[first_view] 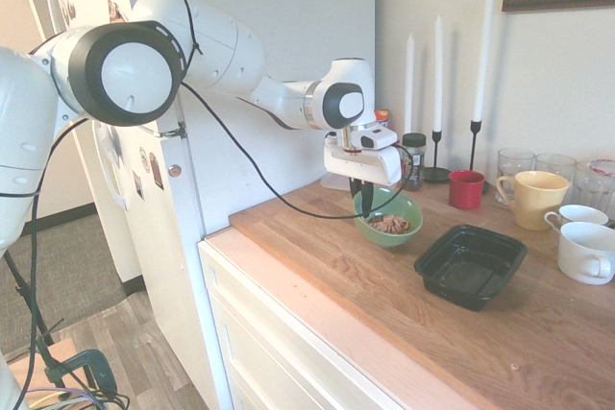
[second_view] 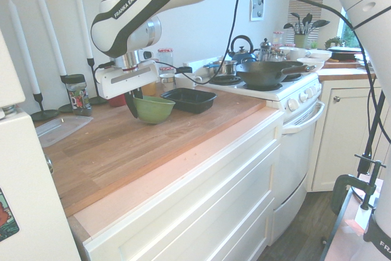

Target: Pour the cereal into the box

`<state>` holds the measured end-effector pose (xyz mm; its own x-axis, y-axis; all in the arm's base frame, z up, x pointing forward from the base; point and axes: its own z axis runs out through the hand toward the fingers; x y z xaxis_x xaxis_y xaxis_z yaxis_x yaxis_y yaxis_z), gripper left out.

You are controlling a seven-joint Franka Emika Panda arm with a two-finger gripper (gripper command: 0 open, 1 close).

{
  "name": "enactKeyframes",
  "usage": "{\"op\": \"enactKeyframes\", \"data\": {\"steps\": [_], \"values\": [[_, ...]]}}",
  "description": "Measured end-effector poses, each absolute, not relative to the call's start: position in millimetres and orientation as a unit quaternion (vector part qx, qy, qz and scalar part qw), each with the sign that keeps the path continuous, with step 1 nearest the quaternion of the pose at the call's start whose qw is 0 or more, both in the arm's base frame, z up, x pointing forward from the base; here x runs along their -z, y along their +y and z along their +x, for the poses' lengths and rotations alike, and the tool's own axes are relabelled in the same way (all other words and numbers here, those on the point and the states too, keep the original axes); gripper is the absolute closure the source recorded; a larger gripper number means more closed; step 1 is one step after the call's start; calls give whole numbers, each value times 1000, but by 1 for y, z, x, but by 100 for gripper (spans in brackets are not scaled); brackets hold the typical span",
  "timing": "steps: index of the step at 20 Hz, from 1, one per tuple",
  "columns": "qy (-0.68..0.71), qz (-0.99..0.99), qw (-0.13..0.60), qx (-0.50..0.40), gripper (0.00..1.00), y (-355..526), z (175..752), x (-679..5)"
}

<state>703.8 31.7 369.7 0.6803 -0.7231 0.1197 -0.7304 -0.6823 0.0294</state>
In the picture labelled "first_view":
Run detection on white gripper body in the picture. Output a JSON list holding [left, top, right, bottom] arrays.
[[322, 133, 403, 187]]

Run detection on brown cereal pieces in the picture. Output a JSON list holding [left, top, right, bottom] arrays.
[[367, 214, 411, 234]]

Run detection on green ceramic bowl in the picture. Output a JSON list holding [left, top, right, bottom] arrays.
[[353, 187, 424, 248]]

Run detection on clear plastic container lid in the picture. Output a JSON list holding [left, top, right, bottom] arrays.
[[319, 174, 355, 191]]

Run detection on spice jar with black lid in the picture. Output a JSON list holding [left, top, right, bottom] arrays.
[[401, 133, 428, 192]]

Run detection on medium black candle holder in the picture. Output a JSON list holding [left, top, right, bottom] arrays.
[[423, 130, 452, 184]]

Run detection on white taper candle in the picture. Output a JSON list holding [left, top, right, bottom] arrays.
[[472, 0, 495, 122], [433, 14, 444, 133], [405, 33, 416, 135]]

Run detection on red mug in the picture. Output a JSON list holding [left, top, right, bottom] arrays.
[[448, 169, 486, 210]]

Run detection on black plastic food container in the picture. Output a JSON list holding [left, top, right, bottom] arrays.
[[413, 225, 529, 312]]

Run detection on clear drinking glass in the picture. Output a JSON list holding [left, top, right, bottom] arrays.
[[497, 148, 536, 205], [534, 153, 577, 185]]

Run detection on white refrigerator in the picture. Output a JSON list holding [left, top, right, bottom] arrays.
[[42, 0, 379, 410]]

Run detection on white drawer cabinet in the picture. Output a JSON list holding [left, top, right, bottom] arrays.
[[197, 231, 481, 410]]

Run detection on yellow mug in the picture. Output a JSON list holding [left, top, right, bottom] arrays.
[[495, 170, 571, 231]]

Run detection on brown arched fridge magnet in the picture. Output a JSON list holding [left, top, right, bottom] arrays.
[[148, 152, 165, 189]]

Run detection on small white cup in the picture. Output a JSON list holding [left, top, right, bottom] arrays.
[[544, 205, 610, 234]]

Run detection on large white cup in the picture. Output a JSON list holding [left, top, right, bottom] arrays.
[[556, 221, 615, 285]]

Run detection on clear drinking glasses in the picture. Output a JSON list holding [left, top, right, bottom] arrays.
[[574, 158, 615, 219]]

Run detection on square photo fridge magnet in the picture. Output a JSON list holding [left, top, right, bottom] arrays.
[[106, 0, 130, 23]]

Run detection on green C-clamp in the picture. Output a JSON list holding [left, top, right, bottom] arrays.
[[45, 350, 117, 399]]

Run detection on black stand pole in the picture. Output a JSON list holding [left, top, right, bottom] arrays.
[[0, 251, 66, 388]]

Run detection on pale wooden mounting table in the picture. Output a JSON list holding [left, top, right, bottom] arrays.
[[7, 336, 78, 385]]

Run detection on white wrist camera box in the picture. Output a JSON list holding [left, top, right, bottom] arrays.
[[359, 125, 399, 151]]

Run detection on purple cable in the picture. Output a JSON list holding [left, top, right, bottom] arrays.
[[26, 388, 97, 404]]

